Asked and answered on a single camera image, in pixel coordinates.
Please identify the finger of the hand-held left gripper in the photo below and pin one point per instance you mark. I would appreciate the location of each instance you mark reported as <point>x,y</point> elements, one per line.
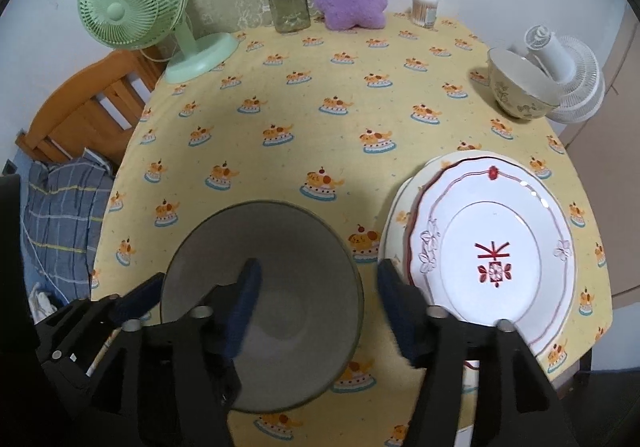
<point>135,301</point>

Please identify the white plate with red rim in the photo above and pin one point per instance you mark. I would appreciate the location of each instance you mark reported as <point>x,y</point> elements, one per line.
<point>500,227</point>

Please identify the blue plaid cloth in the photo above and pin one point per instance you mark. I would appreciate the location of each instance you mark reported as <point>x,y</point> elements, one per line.
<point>65,212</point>

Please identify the glass jar with dark lid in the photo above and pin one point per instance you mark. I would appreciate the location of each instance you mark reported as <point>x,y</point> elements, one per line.
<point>287,2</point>

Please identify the cotton swab container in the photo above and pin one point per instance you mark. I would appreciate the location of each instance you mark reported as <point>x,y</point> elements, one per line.
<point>425,9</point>

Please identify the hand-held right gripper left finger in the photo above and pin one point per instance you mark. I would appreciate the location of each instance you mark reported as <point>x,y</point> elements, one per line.
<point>245,312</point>

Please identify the yellow printed tablecloth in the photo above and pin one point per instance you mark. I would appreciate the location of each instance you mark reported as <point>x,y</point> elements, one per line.
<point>300,137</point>

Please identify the large ceramic bowl dark rim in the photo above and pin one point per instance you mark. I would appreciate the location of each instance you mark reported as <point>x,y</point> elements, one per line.
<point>285,277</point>

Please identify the white desk fan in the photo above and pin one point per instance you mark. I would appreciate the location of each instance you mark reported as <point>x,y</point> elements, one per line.
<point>575,72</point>

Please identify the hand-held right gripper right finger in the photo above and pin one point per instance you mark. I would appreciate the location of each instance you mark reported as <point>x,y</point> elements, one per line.
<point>400,322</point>

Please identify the beige door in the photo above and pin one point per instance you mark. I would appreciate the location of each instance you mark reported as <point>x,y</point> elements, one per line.
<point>620,152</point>

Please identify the wooden chair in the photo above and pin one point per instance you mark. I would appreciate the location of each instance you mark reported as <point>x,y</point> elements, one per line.
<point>80,102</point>

